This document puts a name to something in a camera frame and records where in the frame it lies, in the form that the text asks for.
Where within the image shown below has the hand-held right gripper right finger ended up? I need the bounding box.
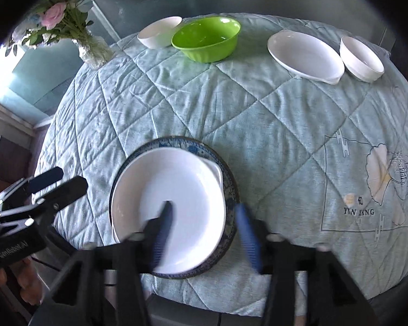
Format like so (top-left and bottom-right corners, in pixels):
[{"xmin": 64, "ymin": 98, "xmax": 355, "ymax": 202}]
[{"xmin": 234, "ymin": 203, "xmax": 381, "ymax": 326}]

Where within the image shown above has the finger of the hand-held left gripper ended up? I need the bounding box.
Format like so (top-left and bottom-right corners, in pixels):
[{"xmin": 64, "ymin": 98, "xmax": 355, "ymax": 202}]
[
  {"xmin": 0, "ymin": 167, "xmax": 64, "ymax": 211},
  {"xmin": 0, "ymin": 177, "xmax": 89, "ymax": 231}
]

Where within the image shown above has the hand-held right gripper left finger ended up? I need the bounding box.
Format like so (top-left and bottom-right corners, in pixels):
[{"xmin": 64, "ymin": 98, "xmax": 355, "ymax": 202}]
[{"xmin": 30, "ymin": 201, "xmax": 174, "ymax": 326}]

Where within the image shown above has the white plate with handles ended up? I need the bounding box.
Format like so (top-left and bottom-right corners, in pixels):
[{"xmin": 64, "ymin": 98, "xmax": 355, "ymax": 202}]
[{"xmin": 110, "ymin": 147, "xmax": 227, "ymax": 275}]

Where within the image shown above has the blue patterned plate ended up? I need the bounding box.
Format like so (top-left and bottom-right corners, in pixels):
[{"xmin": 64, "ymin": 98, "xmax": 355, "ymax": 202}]
[{"xmin": 109, "ymin": 136, "xmax": 240, "ymax": 280}]

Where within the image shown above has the smooth white bowl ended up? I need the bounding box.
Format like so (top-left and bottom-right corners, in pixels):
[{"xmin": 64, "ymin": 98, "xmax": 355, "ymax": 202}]
[{"xmin": 137, "ymin": 16, "xmax": 183, "ymax": 49}]

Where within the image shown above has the green bowl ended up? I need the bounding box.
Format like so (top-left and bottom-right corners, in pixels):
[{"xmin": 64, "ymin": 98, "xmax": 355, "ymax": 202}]
[{"xmin": 171, "ymin": 17, "xmax": 242, "ymax": 63}]

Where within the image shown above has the white oval plate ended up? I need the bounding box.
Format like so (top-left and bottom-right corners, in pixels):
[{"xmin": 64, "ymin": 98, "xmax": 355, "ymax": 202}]
[{"xmin": 267, "ymin": 30, "xmax": 345, "ymax": 85}]

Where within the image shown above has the person's left hand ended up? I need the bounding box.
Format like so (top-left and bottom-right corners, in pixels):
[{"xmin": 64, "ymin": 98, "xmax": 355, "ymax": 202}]
[{"xmin": 0, "ymin": 256, "xmax": 43, "ymax": 306}]

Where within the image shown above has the dark wooden cabinet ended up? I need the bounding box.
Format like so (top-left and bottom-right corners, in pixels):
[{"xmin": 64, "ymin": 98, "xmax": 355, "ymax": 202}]
[{"xmin": 0, "ymin": 136, "xmax": 33, "ymax": 191}]

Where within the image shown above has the light blue quilted blanket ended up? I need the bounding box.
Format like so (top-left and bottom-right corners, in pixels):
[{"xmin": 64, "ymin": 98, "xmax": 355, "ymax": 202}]
[{"xmin": 34, "ymin": 13, "xmax": 408, "ymax": 316}]

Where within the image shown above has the pink rose bouquet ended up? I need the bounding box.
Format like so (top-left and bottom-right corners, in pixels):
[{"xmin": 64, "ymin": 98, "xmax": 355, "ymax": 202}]
[{"xmin": 5, "ymin": 0, "xmax": 107, "ymax": 57}]

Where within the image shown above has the ribbed white bowl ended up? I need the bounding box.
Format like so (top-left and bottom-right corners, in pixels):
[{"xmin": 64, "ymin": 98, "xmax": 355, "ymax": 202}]
[{"xmin": 339, "ymin": 36, "xmax": 385, "ymax": 83}]

